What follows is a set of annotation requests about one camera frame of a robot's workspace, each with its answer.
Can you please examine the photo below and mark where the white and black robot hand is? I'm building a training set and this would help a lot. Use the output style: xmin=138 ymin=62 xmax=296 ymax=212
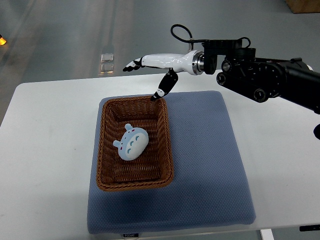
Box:
xmin=123 ymin=50 xmax=204 ymax=101

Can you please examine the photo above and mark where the light blue plush toy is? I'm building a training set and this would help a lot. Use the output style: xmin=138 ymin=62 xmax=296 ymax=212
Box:
xmin=113 ymin=123 xmax=149 ymax=161

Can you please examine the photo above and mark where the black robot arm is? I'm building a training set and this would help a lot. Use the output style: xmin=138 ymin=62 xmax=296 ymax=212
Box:
xmin=201 ymin=38 xmax=320 ymax=114

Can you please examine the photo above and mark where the brown wicker basket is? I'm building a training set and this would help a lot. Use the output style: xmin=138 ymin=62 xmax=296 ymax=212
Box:
xmin=96 ymin=96 xmax=174 ymax=192

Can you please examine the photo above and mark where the cardboard box corner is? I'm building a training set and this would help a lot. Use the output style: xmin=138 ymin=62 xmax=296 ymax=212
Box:
xmin=285 ymin=0 xmax=320 ymax=14

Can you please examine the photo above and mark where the blue quilted mat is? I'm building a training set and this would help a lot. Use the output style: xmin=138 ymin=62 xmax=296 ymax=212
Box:
xmin=87 ymin=91 xmax=256 ymax=234

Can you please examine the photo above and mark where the white table leg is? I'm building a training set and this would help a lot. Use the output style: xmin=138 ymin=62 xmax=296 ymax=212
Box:
xmin=260 ymin=229 xmax=275 ymax=240

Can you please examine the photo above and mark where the orange object at edge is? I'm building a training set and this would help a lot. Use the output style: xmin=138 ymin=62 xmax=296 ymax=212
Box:
xmin=0 ymin=35 xmax=7 ymax=46

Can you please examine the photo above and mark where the black table control panel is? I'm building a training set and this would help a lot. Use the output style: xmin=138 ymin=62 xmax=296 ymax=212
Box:
xmin=299 ymin=224 xmax=320 ymax=232

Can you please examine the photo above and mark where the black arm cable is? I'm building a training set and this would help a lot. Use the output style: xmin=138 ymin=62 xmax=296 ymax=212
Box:
xmin=170 ymin=24 xmax=252 ymax=48

